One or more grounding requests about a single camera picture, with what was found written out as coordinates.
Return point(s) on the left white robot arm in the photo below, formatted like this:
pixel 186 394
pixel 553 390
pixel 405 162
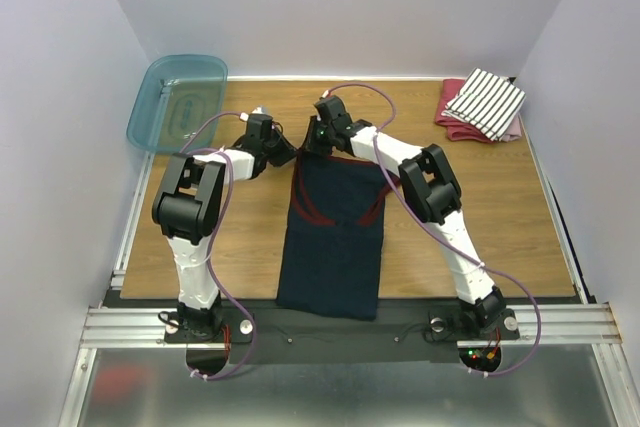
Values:
pixel 189 207

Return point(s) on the folded pink tank top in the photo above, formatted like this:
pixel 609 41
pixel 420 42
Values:
pixel 513 131

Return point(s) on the folded red tank top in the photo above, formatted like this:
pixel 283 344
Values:
pixel 456 130

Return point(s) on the striped white tank top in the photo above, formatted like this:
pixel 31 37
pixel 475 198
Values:
pixel 487 102

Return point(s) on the navy blue tank top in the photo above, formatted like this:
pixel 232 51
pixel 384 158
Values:
pixel 331 260

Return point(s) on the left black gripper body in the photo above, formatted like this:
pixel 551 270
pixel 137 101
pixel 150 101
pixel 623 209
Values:
pixel 278 150

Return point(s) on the aluminium frame rail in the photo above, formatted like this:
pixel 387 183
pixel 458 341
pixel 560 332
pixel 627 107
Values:
pixel 126 327

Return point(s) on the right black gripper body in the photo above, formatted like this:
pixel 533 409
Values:
pixel 314 139

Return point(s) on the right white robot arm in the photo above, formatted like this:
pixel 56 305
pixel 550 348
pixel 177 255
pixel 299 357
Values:
pixel 430 193

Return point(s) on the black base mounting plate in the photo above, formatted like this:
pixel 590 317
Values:
pixel 432 330

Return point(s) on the teal plastic bin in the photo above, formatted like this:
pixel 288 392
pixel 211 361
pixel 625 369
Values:
pixel 178 94

